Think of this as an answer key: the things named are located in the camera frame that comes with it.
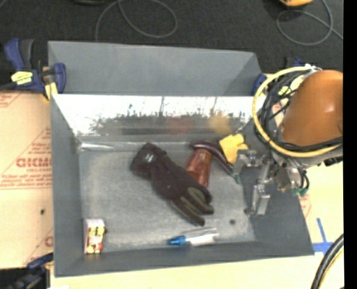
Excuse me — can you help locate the small white red yellow box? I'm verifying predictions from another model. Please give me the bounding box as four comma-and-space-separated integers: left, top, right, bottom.
82, 218, 107, 255

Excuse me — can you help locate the red-brown translucent cup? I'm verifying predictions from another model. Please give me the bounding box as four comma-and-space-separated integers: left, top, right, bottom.
185, 149, 213, 188

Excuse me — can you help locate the black cylinder on white bracket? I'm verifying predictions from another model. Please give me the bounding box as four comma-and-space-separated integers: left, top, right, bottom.
323, 156, 344, 167

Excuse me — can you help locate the white marker with blue cap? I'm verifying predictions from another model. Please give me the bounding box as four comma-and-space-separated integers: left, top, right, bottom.
167, 232, 221, 247

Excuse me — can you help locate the black glove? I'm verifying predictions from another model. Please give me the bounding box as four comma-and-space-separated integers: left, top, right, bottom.
129, 142, 216, 227

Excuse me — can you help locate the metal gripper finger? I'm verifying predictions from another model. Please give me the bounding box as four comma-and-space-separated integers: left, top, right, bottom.
232, 149, 258, 184
244, 184, 271, 217

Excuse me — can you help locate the brown cardboard board red print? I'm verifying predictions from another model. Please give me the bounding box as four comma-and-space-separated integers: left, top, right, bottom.
0, 90, 54, 271

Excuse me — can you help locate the grey metal bin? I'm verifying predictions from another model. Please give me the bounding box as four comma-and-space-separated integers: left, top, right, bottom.
47, 40, 315, 277

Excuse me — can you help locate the yellow blocky object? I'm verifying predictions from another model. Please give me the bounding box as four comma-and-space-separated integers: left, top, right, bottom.
219, 133, 249, 165

